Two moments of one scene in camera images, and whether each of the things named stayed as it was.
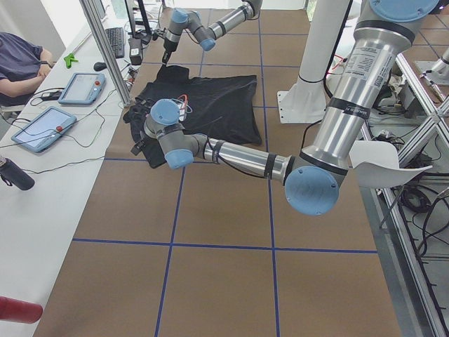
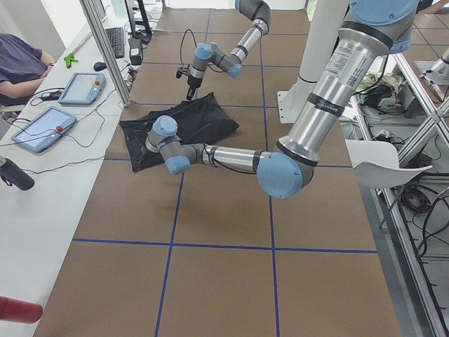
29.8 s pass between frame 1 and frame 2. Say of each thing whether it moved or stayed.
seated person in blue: stayed
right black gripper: moved
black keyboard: stayed
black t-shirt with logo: moved
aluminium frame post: stayed
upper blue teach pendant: stayed
